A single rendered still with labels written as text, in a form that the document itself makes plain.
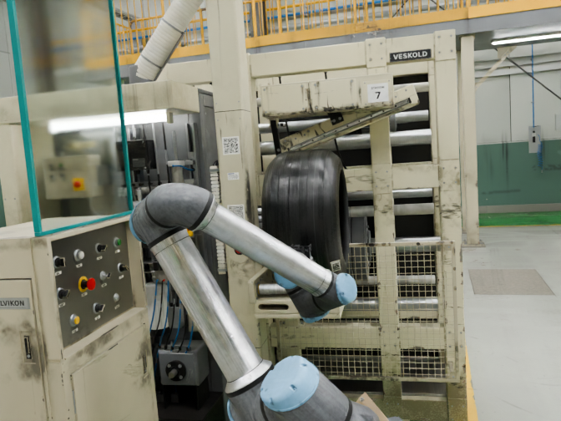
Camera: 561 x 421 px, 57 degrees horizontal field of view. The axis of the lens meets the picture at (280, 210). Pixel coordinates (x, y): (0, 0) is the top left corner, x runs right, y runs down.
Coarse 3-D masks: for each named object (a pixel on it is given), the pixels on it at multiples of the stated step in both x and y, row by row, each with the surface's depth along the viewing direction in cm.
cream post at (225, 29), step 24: (216, 0) 214; (240, 0) 222; (216, 24) 215; (240, 24) 220; (216, 48) 217; (240, 48) 218; (216, 72) 218; (240, 72) 217; (216, 96) 219; (240, 96) 217; (216, 120) 220; (240, 120) 218; (240, 144) 219; (240, 168) 220; (240, 192) 222; (240, 264) 225; (240, 288) 227; (240, 312) 228; (264, 336) 235
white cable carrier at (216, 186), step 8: (216, 168) 224; (216, 176) 228; (216, 184) 228; (216, 192) 225; (216, 200) 226; (216, 240) 228; (216, 248) 228; (224, 248) 232; (224, 256) 228; (224, 264) 228; (224, 272) 229
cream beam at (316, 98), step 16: (320, 80) 235; (336, 80) 233; (352, 80) 231; (368, 80) 230; (384, 80) 228; (272, 96) 240; (288, 96) 239; (304, 96) 237; (320, 96) 235; (336, 96) 234; (352, 96) 232; (272, 112) 241; (288, 112) 239; (304, 112) 238; (320, 112) 238
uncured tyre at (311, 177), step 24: (288, 168) 206; (312, 168) 203; (336, 168) 208; (264, 192) 205; (288, 192) 199; (312, 192) 197; (336, 192) 202; (264, 216) 203; (288, 216) 198; (312, 216) 195; (336, 216) 199; (288, 240) 199; (312, 240) 197; (336, 240) 199
